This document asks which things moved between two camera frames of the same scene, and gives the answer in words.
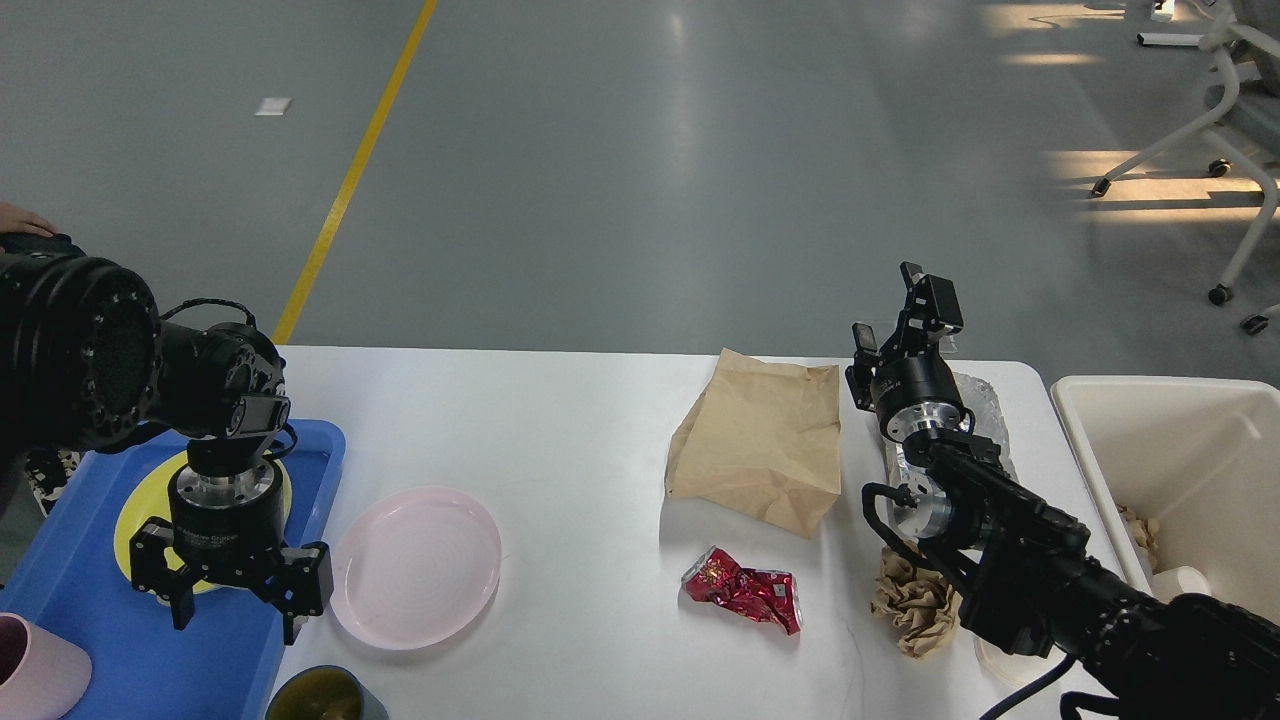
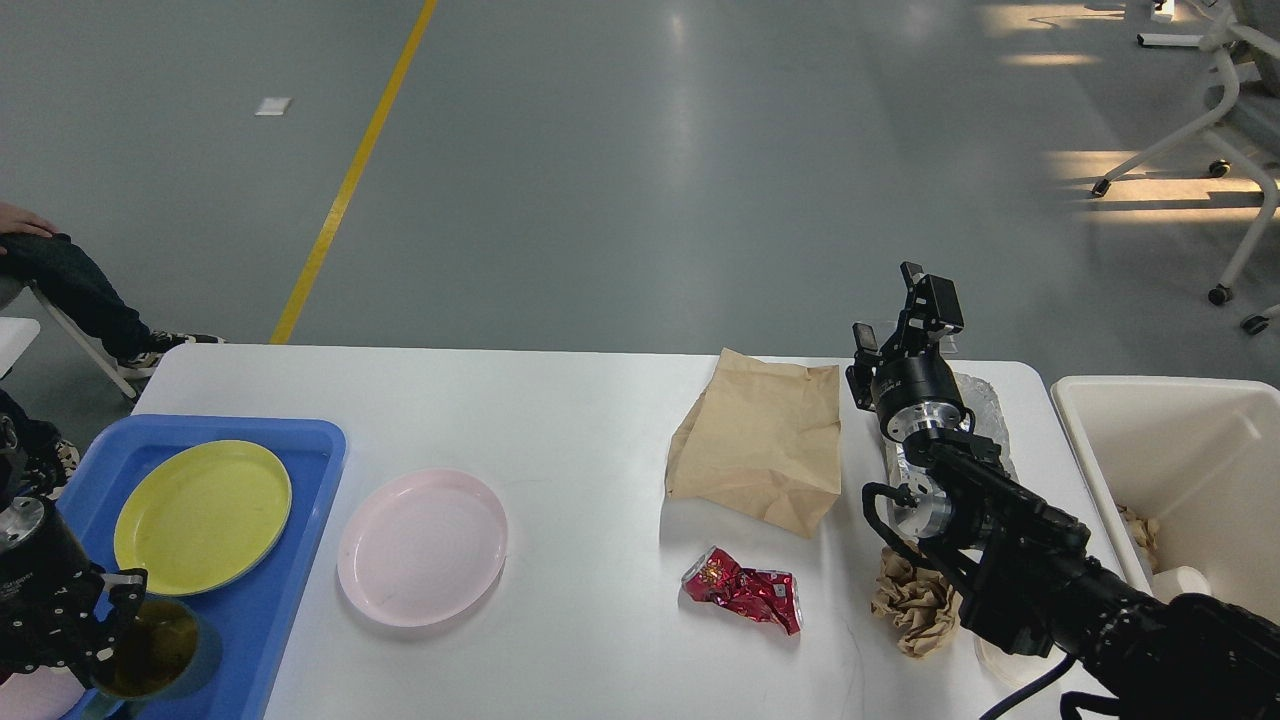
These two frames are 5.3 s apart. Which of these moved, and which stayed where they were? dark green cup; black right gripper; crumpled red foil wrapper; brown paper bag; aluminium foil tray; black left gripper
Moved: dark green cup; black left gripper
Stayed: brown paper bag; crumpled red foil wrapper; aluminium foil tray; black right gripper
